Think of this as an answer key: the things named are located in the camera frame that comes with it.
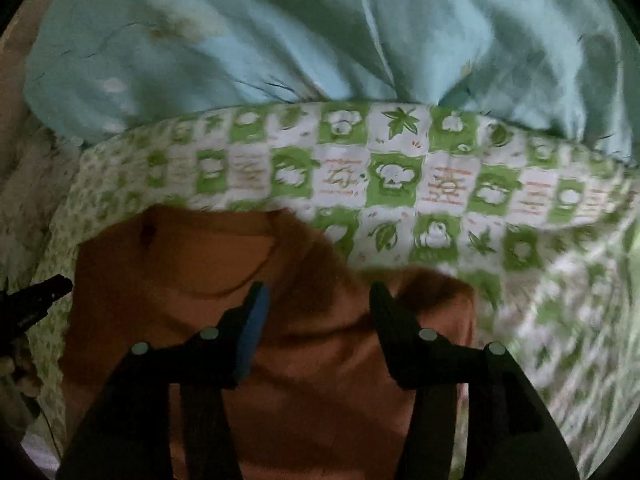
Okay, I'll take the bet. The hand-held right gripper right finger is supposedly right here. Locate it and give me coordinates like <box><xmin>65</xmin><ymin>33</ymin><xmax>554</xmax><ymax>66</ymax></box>
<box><xmin>368</xmin><ymin>280</ymin><xmax>581</xmax><ymax>480</ymax></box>

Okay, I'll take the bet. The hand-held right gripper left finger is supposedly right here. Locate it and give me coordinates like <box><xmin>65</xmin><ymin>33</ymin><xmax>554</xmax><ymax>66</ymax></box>
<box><xmin>55</xmin><ymin>281</ymin><xmax>271</xmax><ymax>480</ymax></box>

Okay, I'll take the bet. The person's left hand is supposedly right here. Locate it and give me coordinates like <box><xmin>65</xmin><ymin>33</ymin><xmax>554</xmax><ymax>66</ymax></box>
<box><xmin>0</xmin><ymin>336</ymin><xmax>45</xmax><ymax>401</ymax></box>

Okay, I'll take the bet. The pastel floral cloth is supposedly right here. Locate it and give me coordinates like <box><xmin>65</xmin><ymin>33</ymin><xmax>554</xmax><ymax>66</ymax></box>
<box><xmin>0</xmin><ymin>120</ymin><xmax>85</xmax><ymax>281</ymax></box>

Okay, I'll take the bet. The green checked bed sheet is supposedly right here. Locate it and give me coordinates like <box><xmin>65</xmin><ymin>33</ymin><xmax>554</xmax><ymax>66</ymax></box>
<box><xmin>20</xmin><ymin>100</ymin><xmax>640</xmax><ymax>480</ymax></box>

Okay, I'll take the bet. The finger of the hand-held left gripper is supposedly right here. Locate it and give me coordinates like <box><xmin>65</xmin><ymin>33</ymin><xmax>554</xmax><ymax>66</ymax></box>
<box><xmin>0</xmin><ymin>274</ymin><xmax>74</xmax><ymax>337</ymax></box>

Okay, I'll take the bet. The brown fleece garment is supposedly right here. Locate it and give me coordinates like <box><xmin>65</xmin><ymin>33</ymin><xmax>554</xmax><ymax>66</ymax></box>
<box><xmin>57</xmin><ymin>205</ymin><xmax>476</xmax><ymax>480</ymax></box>

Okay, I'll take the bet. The light blue floral quilt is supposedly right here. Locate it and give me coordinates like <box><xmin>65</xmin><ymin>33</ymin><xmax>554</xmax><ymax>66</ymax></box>
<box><xmin>22</xmin><ymin>0</ymin><xmax>640</xmax><ymax>167</ymax></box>

